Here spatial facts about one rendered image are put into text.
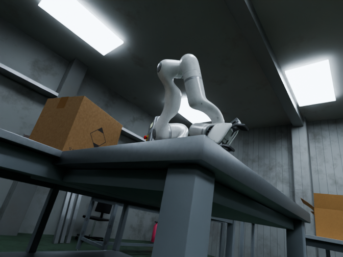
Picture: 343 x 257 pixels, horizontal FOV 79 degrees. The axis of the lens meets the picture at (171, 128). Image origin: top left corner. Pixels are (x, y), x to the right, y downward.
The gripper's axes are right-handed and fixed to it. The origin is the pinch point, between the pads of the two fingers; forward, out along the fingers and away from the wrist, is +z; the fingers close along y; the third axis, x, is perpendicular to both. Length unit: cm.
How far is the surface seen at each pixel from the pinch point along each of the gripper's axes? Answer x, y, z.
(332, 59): -177, -266, -160
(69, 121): 47, 32, -36
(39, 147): 47, 40, -6
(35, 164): 45, 45, -9
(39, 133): 54, 44, -45
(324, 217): -166, -27, -60
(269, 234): -403, 3, -275
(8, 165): 50, 47, -6
